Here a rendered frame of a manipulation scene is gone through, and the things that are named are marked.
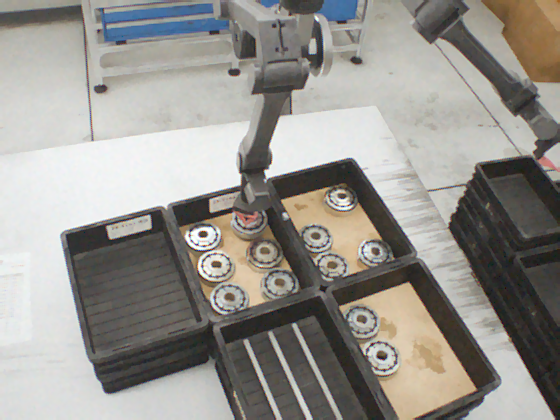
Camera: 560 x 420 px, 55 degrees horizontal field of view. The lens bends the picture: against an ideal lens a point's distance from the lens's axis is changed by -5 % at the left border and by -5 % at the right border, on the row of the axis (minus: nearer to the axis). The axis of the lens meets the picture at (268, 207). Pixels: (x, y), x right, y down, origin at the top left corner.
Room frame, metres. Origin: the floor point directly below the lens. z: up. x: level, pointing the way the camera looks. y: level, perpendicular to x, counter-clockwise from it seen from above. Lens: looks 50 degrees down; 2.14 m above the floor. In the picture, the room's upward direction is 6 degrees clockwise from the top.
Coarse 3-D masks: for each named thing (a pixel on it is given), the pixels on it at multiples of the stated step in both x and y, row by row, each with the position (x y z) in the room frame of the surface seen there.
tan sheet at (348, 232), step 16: (320, 192) 1.19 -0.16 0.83; (288, 208) 1.11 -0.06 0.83; (304, 208) 1.12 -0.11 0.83; (320, 208) 1.13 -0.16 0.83; (304, 224) 1.06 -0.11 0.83; (320, 224) 1.06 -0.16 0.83; (336, 224) 1.07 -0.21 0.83; (352, 224) 1.08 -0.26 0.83; (368, 224) 1.08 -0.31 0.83; (336, 240) 1.01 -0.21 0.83; (352, 240) 1.02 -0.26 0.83; (352, 256) 0.96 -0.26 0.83; (352, 272) 0.90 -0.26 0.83
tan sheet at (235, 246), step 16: (192, 224) 1.01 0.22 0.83; (224, 224) 1.02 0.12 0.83; (224, 240) 0.97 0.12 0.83; (240, 240) 0.97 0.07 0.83; (192, 256) 0.90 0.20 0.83; (240, 256) 0.92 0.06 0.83; (240, 272) 0.86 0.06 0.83; (256, 272) 0.87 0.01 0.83; (208, 288) 0.80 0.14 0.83; (256, 288) 0.82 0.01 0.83
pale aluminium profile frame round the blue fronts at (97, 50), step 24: (96, 0) 2.57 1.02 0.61; (120, 0) 2.61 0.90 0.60; (144, 0) 2.66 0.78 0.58; (168, 0) 2.70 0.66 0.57; (96, 24) 2.62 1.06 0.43; (336, 24) 3.08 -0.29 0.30; (360, 24) 3.13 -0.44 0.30; (96, 48) 2.58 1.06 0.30; (120, 48) 2.63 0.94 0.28; (144, 48) 2.67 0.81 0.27; (336, 48) 3.08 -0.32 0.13; (360, 48) 3.15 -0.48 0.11; (96, 72) 2.57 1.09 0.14; (120, 72) 2.62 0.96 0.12; (240, 72) 2.87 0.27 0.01
